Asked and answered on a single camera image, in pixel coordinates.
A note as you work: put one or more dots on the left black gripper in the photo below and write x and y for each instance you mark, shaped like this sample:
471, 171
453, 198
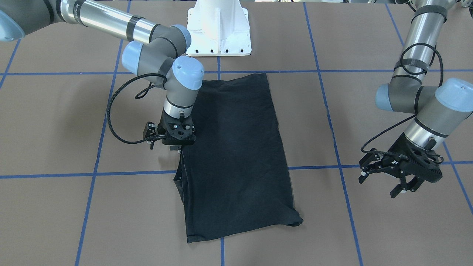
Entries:
398, 148

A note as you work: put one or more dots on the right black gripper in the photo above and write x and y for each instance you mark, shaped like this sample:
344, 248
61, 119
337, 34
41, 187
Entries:
151, 130

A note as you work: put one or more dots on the black printed t-shirt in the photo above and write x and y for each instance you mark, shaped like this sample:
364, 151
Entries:
235, 177

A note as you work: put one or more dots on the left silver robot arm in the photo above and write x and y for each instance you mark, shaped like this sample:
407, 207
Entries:
436, 111

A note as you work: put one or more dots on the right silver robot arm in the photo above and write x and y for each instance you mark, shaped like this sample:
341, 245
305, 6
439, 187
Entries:
154, 52

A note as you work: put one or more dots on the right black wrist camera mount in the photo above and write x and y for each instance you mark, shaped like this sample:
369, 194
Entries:
178, 132

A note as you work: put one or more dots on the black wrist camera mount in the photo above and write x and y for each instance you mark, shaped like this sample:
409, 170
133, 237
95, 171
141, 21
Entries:
178, 132
412, 165

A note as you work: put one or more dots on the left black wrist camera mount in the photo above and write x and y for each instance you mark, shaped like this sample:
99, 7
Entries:
412, 165

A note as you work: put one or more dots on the white pedestal base plate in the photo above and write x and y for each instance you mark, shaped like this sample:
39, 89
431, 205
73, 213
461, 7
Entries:
219, 28

